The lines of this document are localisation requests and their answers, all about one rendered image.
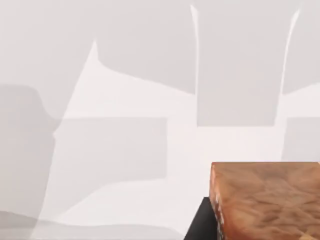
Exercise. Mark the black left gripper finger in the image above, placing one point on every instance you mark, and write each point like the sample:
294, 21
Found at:
203, 222

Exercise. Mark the brown bread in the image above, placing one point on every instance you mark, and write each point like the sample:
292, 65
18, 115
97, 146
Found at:
267, 200

